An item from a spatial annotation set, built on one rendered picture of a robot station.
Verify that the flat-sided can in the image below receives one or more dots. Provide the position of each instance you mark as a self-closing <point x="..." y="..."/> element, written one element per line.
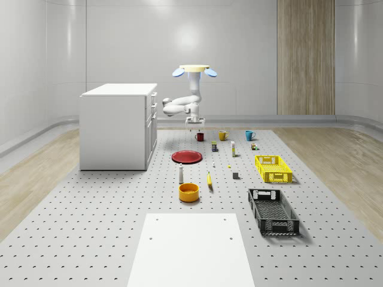
<point x="214" y="147"/>

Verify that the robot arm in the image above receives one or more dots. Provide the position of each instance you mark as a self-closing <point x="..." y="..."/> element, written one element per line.
<point x="194" y="86"/>

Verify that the blue mug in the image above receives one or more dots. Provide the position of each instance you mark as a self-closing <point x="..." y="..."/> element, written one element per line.
<point x="249" y="136"/>

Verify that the yellow basket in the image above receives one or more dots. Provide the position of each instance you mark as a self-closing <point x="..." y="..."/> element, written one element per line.
<point x="276" y="177"/>

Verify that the red mug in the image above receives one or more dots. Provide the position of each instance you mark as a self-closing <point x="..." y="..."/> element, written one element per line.
<point x="200" y="137"/>

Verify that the white cabinet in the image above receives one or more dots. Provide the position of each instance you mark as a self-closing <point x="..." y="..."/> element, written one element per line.
<point x="113" y="131"/>

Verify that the small white bottle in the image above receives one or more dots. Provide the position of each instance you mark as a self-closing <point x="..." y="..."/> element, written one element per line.
<point x="181" y="176"/>

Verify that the red plate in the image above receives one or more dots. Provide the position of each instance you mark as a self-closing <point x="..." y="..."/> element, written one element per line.
<point x="187" y="157"/>

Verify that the banana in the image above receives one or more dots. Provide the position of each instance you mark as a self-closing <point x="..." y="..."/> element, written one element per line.
<point x="209" y="179"/>

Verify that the yellow mug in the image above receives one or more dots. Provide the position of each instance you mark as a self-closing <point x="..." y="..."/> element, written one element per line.
<point x="222" y="136"/>

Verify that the white board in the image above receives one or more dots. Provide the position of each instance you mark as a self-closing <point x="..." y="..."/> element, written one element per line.
<point x="191" y="254"/>

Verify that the white and yellow box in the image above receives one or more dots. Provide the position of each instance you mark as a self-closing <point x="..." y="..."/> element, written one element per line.
<point x="232" y="149"/>

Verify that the dark grey basket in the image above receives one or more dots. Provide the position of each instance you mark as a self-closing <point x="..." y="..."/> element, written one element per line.
<point x="279" y="225"/>

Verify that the yellow bowl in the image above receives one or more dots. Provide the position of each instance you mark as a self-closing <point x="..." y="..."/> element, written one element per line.
<point x="188" y="194"/>

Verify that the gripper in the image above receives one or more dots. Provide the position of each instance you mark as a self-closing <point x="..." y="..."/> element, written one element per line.
<point x="196" y="120"/>

